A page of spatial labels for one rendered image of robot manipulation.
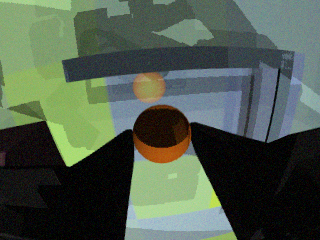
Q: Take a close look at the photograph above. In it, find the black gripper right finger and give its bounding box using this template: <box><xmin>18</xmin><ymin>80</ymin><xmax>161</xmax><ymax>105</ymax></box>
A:
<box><xmin>189</xmin><ymin>123</ymin><xmax>320</xmax><ymax>240</ymax></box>

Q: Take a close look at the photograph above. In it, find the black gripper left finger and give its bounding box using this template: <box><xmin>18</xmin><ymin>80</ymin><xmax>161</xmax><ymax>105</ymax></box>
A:
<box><xmin>0</xmin><ymin>129</ymin><xmax>135</xmax><ymax>240</ymax></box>

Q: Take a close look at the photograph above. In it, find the translucent orange ball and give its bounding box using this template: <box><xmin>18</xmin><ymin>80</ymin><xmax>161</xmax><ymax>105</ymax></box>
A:
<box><xmin>132</xmin><ymin>72</ymin><xmax>165</xmax><ymax>103</ymax></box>

